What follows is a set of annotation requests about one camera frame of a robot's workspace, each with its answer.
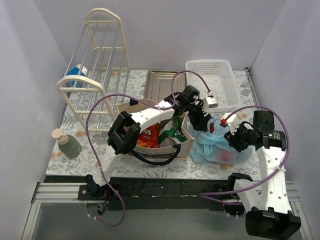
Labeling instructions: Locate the light blue plastic grocery bag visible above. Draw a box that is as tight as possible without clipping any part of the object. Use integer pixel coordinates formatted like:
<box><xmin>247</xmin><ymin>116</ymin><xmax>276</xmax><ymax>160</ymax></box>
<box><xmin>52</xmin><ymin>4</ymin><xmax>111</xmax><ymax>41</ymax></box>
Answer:
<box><xmin>187</xmin><ymin>117</ymin><xmax>253</xmax><ymax>165</ymax></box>

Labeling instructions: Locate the red tomato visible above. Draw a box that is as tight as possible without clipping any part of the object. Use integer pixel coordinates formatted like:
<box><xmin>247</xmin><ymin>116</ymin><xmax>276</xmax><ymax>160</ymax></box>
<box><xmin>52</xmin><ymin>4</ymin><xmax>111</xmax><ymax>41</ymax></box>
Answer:
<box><xmin>220</xmin><ymin>149</ymin><xmax>234</xmax><ymax>165</ymax></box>

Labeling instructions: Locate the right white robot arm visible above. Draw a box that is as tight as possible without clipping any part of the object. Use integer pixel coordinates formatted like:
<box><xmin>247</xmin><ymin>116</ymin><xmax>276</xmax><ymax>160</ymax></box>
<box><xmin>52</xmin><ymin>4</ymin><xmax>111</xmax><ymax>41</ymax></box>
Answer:
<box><xmin>221</xmin><ymin>110</ymin><xmax>301</xmax><ymax>240</ymax></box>

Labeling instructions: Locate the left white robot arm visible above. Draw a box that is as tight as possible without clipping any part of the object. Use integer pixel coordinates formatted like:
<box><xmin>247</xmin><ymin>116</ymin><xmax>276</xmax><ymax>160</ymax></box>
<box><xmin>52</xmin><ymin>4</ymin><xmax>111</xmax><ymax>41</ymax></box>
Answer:
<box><xmin>85</xmin><ymin>85</ymin><xmax>218</xmax><ymax>200</ymax></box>

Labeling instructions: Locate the metal baking tray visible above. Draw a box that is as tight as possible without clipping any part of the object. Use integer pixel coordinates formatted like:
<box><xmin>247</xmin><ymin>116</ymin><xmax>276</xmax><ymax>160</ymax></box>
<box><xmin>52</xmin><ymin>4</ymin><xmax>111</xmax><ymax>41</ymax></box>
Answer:
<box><xmin>143</xmin><ymin>69</ymin><xmax>187</xmax><ymax>103</ymax></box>

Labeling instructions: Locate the green snack bag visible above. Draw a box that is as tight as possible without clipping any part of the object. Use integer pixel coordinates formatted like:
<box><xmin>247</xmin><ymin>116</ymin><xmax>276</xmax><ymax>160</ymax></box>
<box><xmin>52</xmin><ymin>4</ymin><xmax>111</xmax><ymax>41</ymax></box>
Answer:
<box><xmin>157</xmin><ymin>117</ymin><xmax>188</xmax><ymax>145</ymax></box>

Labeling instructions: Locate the white plastic basket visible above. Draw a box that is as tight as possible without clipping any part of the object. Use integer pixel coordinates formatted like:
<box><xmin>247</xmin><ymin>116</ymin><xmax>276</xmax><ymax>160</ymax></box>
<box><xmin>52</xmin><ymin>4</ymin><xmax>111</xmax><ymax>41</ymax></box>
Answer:
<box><xmin>185</xmin><ymin>59</ymin><xmax>242</xmax><ymax>112</ymax></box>

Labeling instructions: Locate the floral table mat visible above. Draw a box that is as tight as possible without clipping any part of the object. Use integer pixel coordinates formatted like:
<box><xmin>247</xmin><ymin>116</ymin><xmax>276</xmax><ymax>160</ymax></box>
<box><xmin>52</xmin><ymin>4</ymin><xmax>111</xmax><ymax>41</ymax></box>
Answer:
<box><xmin>45</xmin><ymin>70</ymin><xmax>261</xmax><ymax>181</ymax></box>

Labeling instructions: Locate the orange Doritos chip bag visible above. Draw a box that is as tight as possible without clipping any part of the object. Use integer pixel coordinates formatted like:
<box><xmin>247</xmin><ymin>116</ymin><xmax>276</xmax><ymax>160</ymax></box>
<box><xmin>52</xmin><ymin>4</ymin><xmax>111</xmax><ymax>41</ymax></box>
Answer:
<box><xmin>137</xmin><ymin>123</ymin><xmax>160</xmax><ymax>149</ymax></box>

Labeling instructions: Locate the beige canvas tote bag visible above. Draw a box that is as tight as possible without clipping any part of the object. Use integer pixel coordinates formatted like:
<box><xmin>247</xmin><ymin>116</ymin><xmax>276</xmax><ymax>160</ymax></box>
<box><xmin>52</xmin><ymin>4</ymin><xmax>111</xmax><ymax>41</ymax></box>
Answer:
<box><xmin>116</xmin><ymin>113</ymin><xmax>195</xmax><ymax>161</ymax></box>

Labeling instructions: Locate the cream shoe rack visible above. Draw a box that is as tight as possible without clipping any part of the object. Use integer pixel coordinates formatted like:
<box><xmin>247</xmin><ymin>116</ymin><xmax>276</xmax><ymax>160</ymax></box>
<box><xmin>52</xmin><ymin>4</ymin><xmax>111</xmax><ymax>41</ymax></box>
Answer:
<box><xmin>56</xmin><ymin>7</ymin><xmax>131</xmax><ymax>132</ymax></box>

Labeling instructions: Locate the blue white carton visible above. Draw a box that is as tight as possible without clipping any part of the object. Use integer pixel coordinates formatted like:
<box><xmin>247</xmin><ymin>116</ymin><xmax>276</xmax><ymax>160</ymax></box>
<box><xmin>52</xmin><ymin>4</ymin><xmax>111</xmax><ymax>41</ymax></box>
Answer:
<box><xmin>67</xmin><ymin>64</ymin><xmax>88</xmax><ymax>88</ymax></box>

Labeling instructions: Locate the green soap dispenser bottle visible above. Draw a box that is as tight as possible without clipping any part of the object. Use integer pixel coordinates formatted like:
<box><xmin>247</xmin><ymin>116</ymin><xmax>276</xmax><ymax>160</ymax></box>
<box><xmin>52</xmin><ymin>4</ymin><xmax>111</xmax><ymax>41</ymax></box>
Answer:
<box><xmin>51</xmin><ymin>128</ymin><xmax>82</xmax><ymax>159</ymax></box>

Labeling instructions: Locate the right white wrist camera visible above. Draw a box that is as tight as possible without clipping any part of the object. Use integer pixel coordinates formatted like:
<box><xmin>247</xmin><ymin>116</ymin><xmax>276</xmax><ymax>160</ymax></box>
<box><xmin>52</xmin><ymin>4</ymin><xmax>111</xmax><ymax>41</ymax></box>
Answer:
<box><xmin>220</xmin><ymin>112</ymin><xmax>241</xmax><ymax>135</ymax></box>

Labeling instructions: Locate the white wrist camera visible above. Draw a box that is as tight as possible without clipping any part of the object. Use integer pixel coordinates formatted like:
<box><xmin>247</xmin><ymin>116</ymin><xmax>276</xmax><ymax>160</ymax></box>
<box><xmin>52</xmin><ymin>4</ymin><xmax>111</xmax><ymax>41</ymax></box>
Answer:
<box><xmin>220</xmin><ymin>112</ymin><xmax>241</xmax><ymax>135</ymax></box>
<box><xmin>202</xmin><ymin>95</ymin><xmax>219</xmax><ymax>112</ymax></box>

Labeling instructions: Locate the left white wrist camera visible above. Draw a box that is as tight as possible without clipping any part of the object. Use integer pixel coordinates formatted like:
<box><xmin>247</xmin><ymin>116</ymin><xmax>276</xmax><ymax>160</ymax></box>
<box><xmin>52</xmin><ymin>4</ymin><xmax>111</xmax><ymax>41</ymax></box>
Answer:
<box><xmin>202</xmin><ymin>95</ymin><xmax>219</xmax><ymax>112</ymax></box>

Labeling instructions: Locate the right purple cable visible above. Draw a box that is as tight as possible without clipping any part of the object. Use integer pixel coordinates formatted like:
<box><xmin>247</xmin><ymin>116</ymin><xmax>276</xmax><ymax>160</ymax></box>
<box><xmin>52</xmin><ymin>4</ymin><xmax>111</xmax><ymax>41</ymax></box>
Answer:
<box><xmin>198</xmin><ymin>105</ymin><xmax>290</xmax><ymax>206</ymax></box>

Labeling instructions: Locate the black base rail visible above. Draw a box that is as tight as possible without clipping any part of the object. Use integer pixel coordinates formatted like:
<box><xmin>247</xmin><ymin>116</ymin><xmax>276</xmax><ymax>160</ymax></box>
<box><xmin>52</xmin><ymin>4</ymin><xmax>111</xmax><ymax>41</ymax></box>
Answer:
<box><xmin>77</xmin><ymin>177</ymin><xmax>245</xmax><ymax>215</ymax></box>

